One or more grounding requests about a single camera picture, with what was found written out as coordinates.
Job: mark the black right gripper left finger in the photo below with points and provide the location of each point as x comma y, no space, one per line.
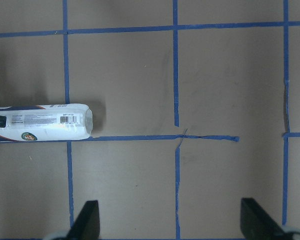
87,223

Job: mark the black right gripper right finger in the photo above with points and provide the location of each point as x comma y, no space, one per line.
256,224

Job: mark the white tennis ball can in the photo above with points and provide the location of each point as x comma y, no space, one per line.
56,122

